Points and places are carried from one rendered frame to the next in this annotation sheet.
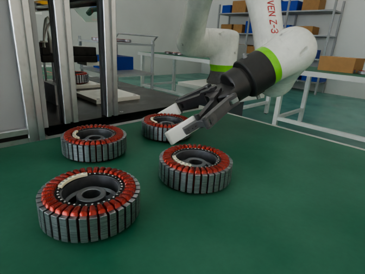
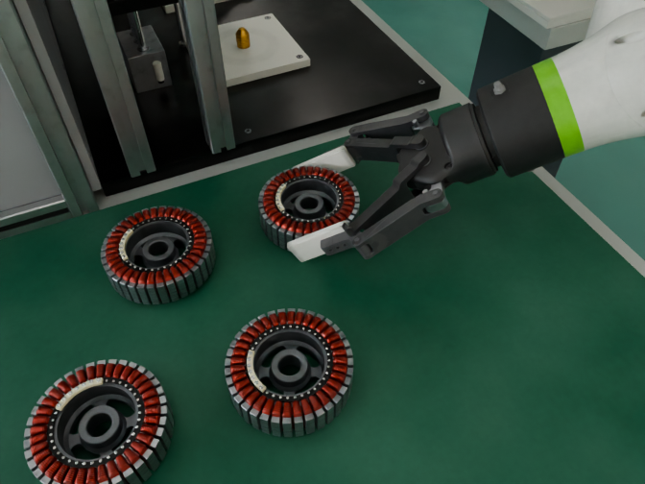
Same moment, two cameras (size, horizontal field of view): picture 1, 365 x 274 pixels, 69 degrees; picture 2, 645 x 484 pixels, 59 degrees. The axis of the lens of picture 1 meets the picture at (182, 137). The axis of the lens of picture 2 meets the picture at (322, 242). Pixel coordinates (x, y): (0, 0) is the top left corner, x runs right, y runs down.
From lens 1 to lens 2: 34 cm
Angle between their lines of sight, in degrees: 34
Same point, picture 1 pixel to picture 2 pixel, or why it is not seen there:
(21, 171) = (45, 307)
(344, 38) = not seen: outside the picture
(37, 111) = (74, 175)
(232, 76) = (453, 139)
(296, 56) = (630, 115)
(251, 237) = not seen: outside the picture
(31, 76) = (51, 124)
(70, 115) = (140, 160)
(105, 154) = (164, 297)
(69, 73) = (123, 96)
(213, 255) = not seen: outside the picture
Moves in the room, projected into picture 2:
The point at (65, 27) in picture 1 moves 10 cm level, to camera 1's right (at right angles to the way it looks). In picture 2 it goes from (99, 18) to (192, 37)
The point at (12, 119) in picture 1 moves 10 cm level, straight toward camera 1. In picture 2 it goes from (38, 186) to (29, 255)
